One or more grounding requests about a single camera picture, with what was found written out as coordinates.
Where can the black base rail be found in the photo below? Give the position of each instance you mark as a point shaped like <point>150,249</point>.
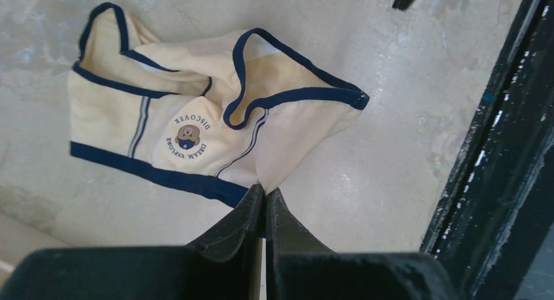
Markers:
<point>491,224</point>

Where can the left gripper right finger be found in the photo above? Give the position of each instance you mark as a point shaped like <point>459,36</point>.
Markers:
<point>299,266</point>

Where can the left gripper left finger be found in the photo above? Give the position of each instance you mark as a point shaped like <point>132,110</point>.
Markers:
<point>222,263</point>

